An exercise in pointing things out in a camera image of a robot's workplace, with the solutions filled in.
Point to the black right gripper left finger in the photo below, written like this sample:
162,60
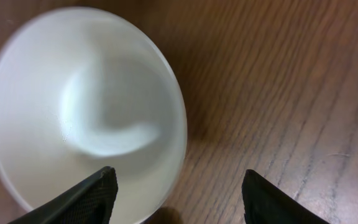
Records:
90,201

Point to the white plastic bowl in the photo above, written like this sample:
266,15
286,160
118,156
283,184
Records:
80,89

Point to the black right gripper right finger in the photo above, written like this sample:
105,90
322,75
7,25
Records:
266,204

